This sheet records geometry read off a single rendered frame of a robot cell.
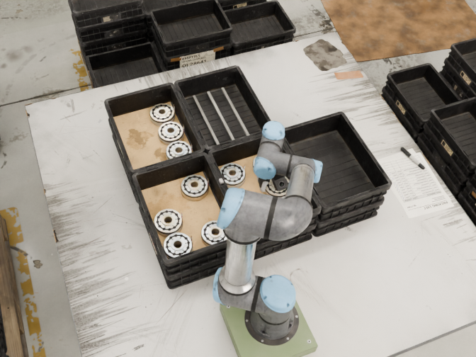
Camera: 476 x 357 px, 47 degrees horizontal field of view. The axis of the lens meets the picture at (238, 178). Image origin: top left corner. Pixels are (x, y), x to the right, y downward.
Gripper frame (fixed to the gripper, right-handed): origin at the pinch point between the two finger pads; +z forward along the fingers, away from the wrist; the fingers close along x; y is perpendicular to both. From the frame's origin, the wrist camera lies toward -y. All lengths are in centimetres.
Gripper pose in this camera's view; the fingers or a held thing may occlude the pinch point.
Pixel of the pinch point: (270, 189)
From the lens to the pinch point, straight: 213.5
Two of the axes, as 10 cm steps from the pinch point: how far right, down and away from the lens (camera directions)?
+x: -9.2, 3.1, -2.3
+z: -0.1, 5.6, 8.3
